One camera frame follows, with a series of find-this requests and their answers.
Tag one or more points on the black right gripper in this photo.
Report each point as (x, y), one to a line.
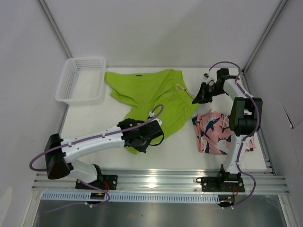
(202, 97)

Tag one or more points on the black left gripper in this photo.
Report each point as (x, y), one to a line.
(142, 148)

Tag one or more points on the lime green shorts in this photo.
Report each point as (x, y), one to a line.
(144, 91)

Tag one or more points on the pink shark print shorts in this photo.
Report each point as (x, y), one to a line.
(213, 134)

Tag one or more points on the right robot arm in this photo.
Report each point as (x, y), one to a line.
(244, 119)

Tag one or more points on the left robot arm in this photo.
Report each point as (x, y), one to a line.
(62, 155)

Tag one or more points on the white plastic basket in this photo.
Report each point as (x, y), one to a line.
(82, 81)

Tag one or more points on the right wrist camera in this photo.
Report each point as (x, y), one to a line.
(208, 79)

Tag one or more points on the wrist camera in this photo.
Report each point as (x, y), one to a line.
(208, 79)
(154, 117)

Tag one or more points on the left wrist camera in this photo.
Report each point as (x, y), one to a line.
(154, 117)

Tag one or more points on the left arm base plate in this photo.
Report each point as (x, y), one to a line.
(109, 182)

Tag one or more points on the white slotted cable duct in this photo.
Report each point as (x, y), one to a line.
(132, 197)

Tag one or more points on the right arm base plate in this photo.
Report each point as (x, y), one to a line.
(221, 183)

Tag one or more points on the aluminium mounting rail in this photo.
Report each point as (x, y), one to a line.
(164, 181)

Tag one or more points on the right aluminium frame post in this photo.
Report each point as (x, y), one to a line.
(282, 5)

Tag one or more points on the aluminium frame post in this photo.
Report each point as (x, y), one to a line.
(54, 28)
(282, 5)

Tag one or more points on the left aluminium frame post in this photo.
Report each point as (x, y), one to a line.
(54, 28)

